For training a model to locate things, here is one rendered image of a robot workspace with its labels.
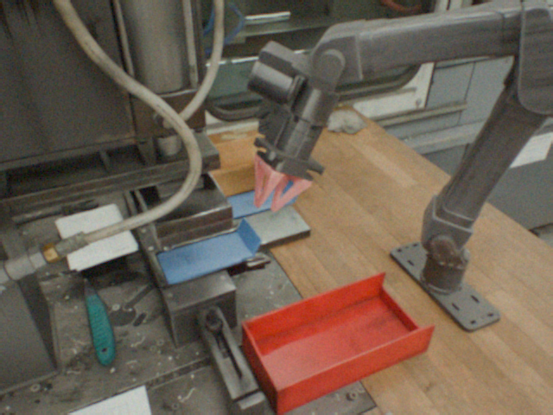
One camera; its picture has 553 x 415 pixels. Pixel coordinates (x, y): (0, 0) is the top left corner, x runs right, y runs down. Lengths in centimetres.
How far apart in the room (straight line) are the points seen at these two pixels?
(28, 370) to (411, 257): 63
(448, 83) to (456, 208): 98
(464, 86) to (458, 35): 111
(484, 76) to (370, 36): 117
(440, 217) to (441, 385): 24
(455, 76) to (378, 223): 83
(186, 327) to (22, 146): 34
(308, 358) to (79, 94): 47
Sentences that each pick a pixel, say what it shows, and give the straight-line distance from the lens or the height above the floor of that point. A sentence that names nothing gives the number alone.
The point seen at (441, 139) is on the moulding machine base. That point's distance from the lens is 177.
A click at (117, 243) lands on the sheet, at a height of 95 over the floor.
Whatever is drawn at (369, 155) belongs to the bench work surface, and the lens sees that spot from 121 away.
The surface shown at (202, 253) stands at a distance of 77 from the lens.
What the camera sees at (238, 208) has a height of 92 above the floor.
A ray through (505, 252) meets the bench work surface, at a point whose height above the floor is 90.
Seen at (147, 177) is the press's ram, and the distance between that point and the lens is 63.
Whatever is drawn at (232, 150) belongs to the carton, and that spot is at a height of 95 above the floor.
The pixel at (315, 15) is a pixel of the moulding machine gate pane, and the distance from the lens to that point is 135.
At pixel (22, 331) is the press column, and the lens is 73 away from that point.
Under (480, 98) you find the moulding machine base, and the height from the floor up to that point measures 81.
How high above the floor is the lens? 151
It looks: 38 degrees down
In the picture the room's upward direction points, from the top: straight up
